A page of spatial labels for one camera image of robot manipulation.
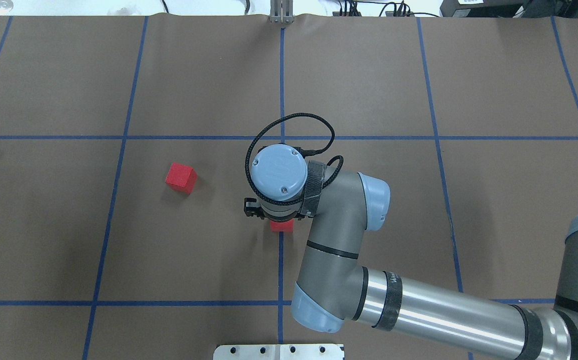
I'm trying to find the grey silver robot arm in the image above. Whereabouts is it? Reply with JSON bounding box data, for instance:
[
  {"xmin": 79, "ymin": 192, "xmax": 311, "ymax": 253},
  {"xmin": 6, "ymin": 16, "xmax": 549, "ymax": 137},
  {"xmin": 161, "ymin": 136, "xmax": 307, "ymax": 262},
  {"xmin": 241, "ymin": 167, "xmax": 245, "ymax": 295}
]
[{"xmin": 244, "ymin": 141, "xmax": 578, "ymax": 360}]

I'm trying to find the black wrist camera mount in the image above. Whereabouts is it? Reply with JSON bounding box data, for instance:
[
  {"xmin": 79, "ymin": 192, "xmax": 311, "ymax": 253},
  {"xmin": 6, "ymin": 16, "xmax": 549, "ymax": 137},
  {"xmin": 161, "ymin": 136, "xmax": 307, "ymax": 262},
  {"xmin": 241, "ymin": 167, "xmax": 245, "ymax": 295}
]
[{"xmin": 243, "ymin": 197, "xmax": 266, "ymax": 220}]

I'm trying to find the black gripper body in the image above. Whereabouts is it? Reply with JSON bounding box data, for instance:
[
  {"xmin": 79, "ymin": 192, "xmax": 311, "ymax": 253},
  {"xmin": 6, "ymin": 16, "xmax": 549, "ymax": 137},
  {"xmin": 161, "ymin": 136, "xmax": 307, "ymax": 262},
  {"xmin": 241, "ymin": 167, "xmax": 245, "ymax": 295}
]
[{"xmin": 259, "ymin": 200, "xmax": 303, "ymax": 223}]

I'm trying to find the black equipment box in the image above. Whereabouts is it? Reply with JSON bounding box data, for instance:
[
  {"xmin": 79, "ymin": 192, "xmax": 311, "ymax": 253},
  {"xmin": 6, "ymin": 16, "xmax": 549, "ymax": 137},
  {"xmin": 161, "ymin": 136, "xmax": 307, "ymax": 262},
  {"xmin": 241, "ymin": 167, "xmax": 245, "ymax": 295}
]
[{"xmin": 439, "ymin": 0, "xmax": 578, "ymax": 19}]

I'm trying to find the grey aluminium clamp post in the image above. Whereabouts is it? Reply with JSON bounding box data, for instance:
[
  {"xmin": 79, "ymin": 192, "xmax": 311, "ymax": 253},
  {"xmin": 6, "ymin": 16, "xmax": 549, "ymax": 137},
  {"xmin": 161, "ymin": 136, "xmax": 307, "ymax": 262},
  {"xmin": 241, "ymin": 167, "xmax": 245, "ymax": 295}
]
[{"xmin": 270, "ymin": 0, "xmax": 295, "ymax": 25}]

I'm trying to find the red cube block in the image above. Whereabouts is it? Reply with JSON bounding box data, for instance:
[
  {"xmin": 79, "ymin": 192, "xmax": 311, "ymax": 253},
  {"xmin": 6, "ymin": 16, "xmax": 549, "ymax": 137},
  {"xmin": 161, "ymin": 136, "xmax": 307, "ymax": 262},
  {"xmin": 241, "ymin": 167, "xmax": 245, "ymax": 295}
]
[
  {"xmin": 165, "ymin": 162, "xmax": 199, "ymax": 194},
  {"xmin": 270, "ymin": 219, "xmax": 295, "ymax": 233}
]

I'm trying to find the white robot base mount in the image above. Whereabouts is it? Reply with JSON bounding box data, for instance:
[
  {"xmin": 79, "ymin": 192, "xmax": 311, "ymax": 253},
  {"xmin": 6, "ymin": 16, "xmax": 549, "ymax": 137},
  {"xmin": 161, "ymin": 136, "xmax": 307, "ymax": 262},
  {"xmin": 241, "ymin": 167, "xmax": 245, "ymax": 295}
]
[{"xmin": 213, "ymin": 343, "xmax": 346, "ymax": 360}]

